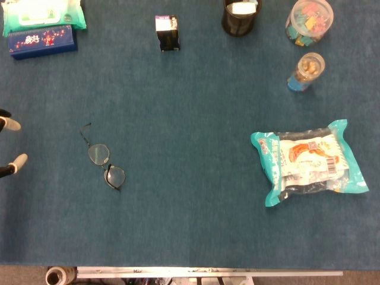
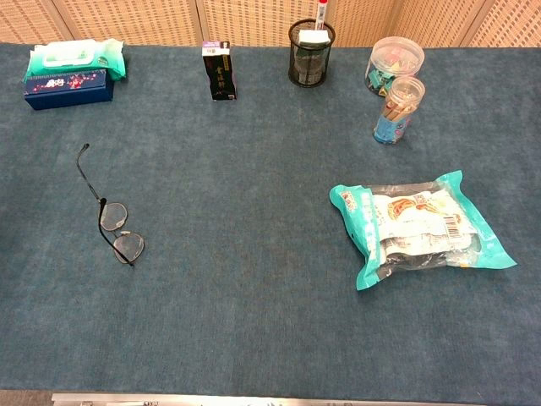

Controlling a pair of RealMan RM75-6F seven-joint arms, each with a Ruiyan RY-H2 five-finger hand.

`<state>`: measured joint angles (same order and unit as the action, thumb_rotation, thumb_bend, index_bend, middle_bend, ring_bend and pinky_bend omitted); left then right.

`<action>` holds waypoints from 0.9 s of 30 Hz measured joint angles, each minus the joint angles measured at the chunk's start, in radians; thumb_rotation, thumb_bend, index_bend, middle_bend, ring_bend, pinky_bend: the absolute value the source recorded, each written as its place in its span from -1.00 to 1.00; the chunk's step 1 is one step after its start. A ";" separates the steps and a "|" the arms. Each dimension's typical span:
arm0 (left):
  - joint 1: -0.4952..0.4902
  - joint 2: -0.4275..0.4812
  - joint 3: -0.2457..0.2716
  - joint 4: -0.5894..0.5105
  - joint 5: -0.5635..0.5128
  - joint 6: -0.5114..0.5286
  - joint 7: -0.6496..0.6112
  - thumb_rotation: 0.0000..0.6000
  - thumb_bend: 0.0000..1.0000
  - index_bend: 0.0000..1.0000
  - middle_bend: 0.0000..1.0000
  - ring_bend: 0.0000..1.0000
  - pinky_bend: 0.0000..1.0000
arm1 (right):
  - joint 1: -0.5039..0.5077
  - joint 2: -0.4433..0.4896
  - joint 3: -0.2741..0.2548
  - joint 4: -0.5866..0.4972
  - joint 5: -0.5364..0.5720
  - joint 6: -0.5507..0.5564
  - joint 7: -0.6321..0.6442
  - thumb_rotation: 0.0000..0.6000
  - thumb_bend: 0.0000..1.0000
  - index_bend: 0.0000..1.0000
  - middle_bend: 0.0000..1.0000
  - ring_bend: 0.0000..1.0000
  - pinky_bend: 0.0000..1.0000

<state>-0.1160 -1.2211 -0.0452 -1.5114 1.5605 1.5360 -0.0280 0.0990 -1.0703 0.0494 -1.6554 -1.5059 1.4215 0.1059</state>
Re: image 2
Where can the aluminium table edge rail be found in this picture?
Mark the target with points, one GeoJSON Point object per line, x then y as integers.
{"type": "Point", "coordinates": [253, 401]}

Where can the slim clear jar blue label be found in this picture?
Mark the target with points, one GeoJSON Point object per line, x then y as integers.
{"type": "Point", "coordinates": [397, 110]}

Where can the wide clear jar of clips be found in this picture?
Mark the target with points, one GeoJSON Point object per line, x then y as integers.
{"type": "Point", "coordinates": [393, 59]}

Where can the black mesh pen holder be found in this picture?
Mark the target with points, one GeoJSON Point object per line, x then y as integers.
{"type": "Point", "coordinates": [310, 63]}

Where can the green wet wipes pack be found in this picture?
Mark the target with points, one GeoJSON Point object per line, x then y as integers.
{"type": "Point", "coordinates": [76, 55]}

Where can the black wire-frame eyeglasses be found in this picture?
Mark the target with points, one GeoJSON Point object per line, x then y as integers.
{"type": "Point", "coordinates": [113, 216]}

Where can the beige woven folding screen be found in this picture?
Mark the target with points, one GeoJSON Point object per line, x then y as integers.
{"type": "Point", "coordinates": [127, 21]}

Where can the black carton with purple top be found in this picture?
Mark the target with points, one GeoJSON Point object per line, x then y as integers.
{"type": "Point", "coordinates": [220, 76]}

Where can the white marker with red cap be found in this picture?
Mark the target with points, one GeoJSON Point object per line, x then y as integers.
{"type": "Point", "coordinates": [321, 14]}

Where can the white note pad block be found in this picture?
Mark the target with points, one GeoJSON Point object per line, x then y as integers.
{"type": "Point", "coordinates": [315, 37]}

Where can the dark blue printed box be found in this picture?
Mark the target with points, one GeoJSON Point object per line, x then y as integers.
{"type": "Point", "coordinates": [67, 95]}

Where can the teal clear snack bag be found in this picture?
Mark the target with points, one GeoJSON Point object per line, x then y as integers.
{"type": "Point", "coordinates": [422, 228]}

